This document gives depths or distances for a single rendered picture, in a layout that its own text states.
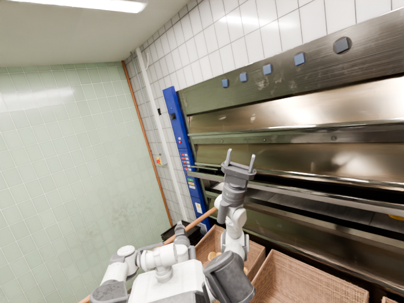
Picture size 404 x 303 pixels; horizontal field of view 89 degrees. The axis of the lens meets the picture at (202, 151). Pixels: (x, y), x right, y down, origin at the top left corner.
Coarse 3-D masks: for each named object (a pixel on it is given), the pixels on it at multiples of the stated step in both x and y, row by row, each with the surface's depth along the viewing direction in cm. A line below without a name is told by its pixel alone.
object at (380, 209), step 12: (216, 180) 148; (264, 180) 129; (276, 180) 127; (288, 180) 124; (276, 192) 113; (288, 192) 107; (300, 192) 102; (336, 192) 97; (348, 192) 96; (360, 192) 94; (372, 192) 93; (384, 192) 91; (348, 204) 87; (360, 204) 84
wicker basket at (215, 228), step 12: (216, 228) 189; (204, 240) 184; (216, 240) 190; (204, 252) 184; (216, 252) 191; (252, 252) 158; (264, 252) 149; (204, 264) 183; (252, 264) 142; (252, 276) 141
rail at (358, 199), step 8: (208, 176) 155; (216, 176) 148; (256, 184) 122; (264, 184) 118; (272, 184) 114; (304, 192) 101; (312, 192) 98; (320, 192) 95; (328, 192) 93; (352, 200) 85; (360, 200) 83; (368, 200) 81; (376, 200) 80; (392, 208) 76; (400, 208) 74
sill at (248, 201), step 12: (216, 192) 180; (252, 204) 150; (264, 204) 143; (276, 204) 140; (288, 216) 130; (300, 216) 124; (312, 216) 119; (324, 216) 117; (336, 228) 109; (348, 228) 105; (360, 228) 102; (372, 228) 100; (384, 240) 94; (396, 240) 91
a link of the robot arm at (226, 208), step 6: (216, 198) 84; (222, 198) 79; (216, 204) 84; (222, 204) 76; (228, 204) 76; (234, 204) 76; (240, 204) 77; (222, 210) 77; (228, 210) 79; (234, 210) 78; (222, 216) 78; (228, 216) 81; (222, 222) 80
